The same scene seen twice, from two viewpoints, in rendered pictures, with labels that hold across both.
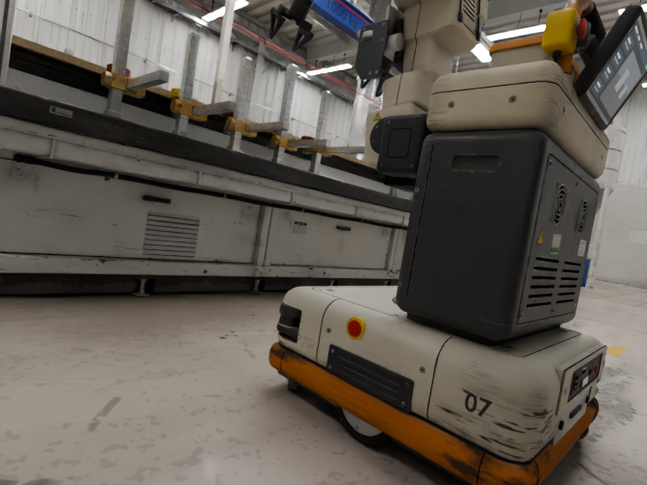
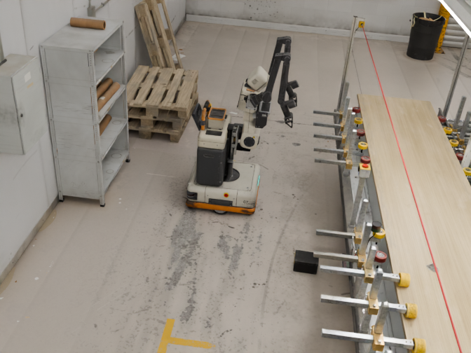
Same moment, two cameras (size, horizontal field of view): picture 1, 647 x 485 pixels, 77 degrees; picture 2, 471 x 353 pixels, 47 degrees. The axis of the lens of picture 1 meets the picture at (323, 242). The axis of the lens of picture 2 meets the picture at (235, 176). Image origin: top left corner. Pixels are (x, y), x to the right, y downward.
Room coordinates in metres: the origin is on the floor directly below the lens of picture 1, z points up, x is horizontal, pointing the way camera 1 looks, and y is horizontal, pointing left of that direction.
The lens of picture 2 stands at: (4.63, -3.14, 3.07)
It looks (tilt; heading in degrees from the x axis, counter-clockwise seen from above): 32 degrees down; 141
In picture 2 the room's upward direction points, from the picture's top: 4 degrees clockwise
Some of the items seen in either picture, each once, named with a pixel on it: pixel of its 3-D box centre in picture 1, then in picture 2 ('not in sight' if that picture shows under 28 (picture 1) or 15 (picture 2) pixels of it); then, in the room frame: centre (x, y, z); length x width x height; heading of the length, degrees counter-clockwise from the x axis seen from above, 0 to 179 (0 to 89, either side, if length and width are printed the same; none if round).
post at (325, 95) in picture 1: (320, 137); (349, 155); (2.15, 0.11, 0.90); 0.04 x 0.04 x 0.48; 46
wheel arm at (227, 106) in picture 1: (201, 111); (336, 126); (1.59, 0.55, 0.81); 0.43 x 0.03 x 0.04; 46
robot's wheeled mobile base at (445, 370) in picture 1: (436, 354); (224, 184); (1.08, -0.35, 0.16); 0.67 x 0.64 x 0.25; 46
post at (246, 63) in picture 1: (239, 113); (345, 131); (1.79, 0.45, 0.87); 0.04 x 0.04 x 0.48; 46
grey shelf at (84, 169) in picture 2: not in sight; (91, 111); (0.13, -1.28, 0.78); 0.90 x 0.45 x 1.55; 136
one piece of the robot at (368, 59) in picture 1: (399, 59); (261, 111); (1.28, -0.14, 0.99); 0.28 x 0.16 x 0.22; 136
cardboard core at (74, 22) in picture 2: not in sight; (87, 23); (0.04, -1.21, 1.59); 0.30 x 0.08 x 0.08; 46
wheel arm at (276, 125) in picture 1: (253, 128); (337, 138); (1.77, 0.38, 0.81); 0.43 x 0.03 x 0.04; 46
